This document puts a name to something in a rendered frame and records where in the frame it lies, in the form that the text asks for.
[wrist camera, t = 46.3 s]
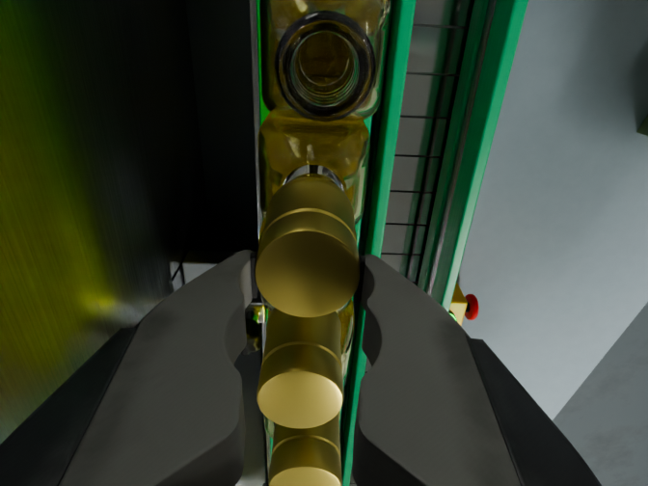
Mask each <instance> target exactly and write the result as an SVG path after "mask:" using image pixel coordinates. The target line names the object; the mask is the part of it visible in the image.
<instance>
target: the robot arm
mask: <svg viewBox="0 0 648 486"><path fill-rule="evenodd" d="M256 257H257V252H253V251H251V250H243V251H240V252H237V253H235V254H234V255H232V256H230V257H228V258H227V259H225V260H223V261H222V262H220V263H219V264H217V265H215V266H214V267H212V268H210V269H209V270H207V271H206V272H204V273H202V274H201V275H199V276H198V277H197V278H195V279H194V280H192V281H190V282H189V283H187V284H185V285H183V286H182V287H181V288H179V289H178V290H176V291H175V292H174V293H172V294H171V295H169V296H168V297H167V298H165V299H164V300H163V301H161V302H160V303H159V304H158V305H157V306H156V307H154V308H153V309H152V310H151V311H150V312H149V313H148V314H147V315H146V316H145V317H144V318H143V319H142V320H141V321H140V322H139V323H138V324H137V325H136V326H135V327H134V328H120V329H119V330H118V331H117V332H116V333H115V334H113V335H112V336H111V337H110V338H109V339H108V340H107V341H106V342H105V343H104V344H103V345H102V346H101V347H100V348H99V349H98V350H97V351H96V352H95V353H94V354H93V355H92V356H91V357H90V358H89V359H88V360H87V361H85V362H84V363H83V364H82V365H81V366H80V367H79V368H78V369H77V370H76V371H75V372H74V373H73V374H72V375H71V376H70V377H69V378H68V379H67V380H66V381H65V382H64V383H63V384H62V385H61V386H60V387H59V388H58V389H57V390H55V391H54V392H53V393H52V394H51V395H50V396H49V397H48V398H47V399H46V400H45V401H44V402H43V403H42V404H41V405H40V406H39V407H38V408H37V409H36V410H35V411H34V412H33V413H32V414H31V415H30V416H29V417H28V418H27V419H26V420H24V421H23V422H22V423H21V424H20V425H19V426H18V427H17V428H16V429H15V431H14V432H13V433H12V434H11V435H10V436H9V437H8V438H7V439H6V440H5V441H4V442H3V443H2V444H1V445H0V486H234V485H235V484H236V483H237V482H238V481H239V479H240V477H241V475H242V473H243V469H244V450H245V432H246V427H245V416H244V403H243V391H242V379H241V375H240V373H239V371H238V370H237V369H236V368H235V367H234V363H235V361H236V359H237V357H238V356H239V354H240V353H241V352H242V351H243V349H244V348H245V347H246V344H247V335H246V320H245V309H246V308H247V307H248V305H249V304H250V303H251V302H252V299H253V298H256V297H257V282H256V277H255V267H256ZM356 302H361V305H362V307H363V308H364V310H365V320H364V333H363V341H362V349H363V351H364V353H365V355H366V356H367V358H368V360H369V362H370V364H371V369H370V370H369V371H368V372H367V373H366V374H365V375H364V377H363V378H362V381H361V386H360V393H359V401H358V408H357V415H356V422H355V430H354V445H353V465H352V474H353V478H354V480H355V482H356V484H357V486H602V485H601V483H600V482H599V480H598V479H597V477H596V476H595V474H594V473H593V471H591V470H590V468H589V467H588V465H587V464H586V463H585V461H584V460H583V459H582V457H581V456H580V454H579V453H578V452H577V451H576V449H575V448H574V447H573V445H572V444H571V443H570V442H569V441H568V439H567V438H566V437H565V436H564V435H563V433H562V432H561V431H560V430H559V429H558V427H557V426H556V425H555V424H554V423H553V421H552V420H551V419H550V418H549V417H548V416H547V414H546V413H545V412H544V411H543V410H542V408H541V407H540V406H539V405H538V404H537V403H536V401H535V400H534V399H533V398H532V397H531V396H530V394H529V393H528V392H527V391H526V390H525V388H524V387H523V386H522V385H521V384H520V382H519V381H518V380H517V379H516V378H515V377H514V375H513V374H512V373H511V372H510V371H509V370H508V368H507V367H506V366H505V365H504V364H503V363H502V361H501V360H500V359H499V358H498V357H497V355H496V354H495V353H494V352H493V351H492V349H491V348H490V347H489V346H488V345H487V344H486V342H485V341H484V340H483V339H479V338H470V336H469V335H468V334H467V333H466V331H465V330H464V329H463V328H462V327H461V325H460V324H459V323H458V322H457V321H456V320H455V319H454V317H453V316H452V315H451V314H450V313H449V312H448V311H447V310H446V309H445V308H444V307H443V306H441V305H440V304H439V303H438V302H437V301H436V300H434V299H433V298H432V297H431V296H429V295H428V294H427V293H425V292H424V291H423V290H422V289H420V288H419V287H418V286H416V285H415V284H414V283H412V282H411V281H409V280H408V279H407V278H405V277H404V276H403V275H401V274H400V273H398V272H397V271H396V270H394V269H393V268H392V267H390V266H389V265H388V264H387V263H386V262H385V261H383V260H382V259H381V258H379V257H378V256H375V255H365V256H360V281H359V285H358V288H357V300H356Z"/></svg>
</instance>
